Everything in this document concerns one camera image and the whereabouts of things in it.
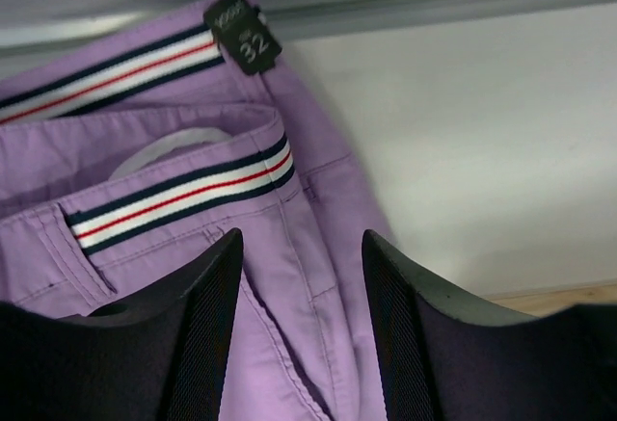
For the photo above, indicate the purple trousers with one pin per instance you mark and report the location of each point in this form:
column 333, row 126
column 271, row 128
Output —
column 125, row 160

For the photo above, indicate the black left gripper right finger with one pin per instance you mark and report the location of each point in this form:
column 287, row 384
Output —
column 446, row 354

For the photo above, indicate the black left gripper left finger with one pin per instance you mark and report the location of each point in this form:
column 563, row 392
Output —
column 158, row 354

